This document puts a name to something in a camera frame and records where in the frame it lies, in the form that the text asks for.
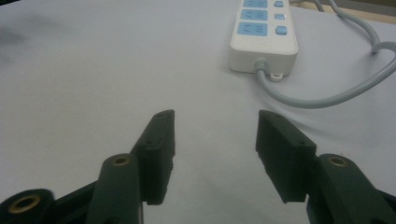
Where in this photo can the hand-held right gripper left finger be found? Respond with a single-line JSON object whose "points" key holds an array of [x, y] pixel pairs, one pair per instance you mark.
{"points": [[155, 161]]}

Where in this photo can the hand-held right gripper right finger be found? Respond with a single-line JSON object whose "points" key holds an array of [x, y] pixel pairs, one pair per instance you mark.
{"points": [[289, 155]]}

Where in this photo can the white power strip blue sockets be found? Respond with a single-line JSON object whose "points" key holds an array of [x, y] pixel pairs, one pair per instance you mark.
{"points": [[263, 34]]}

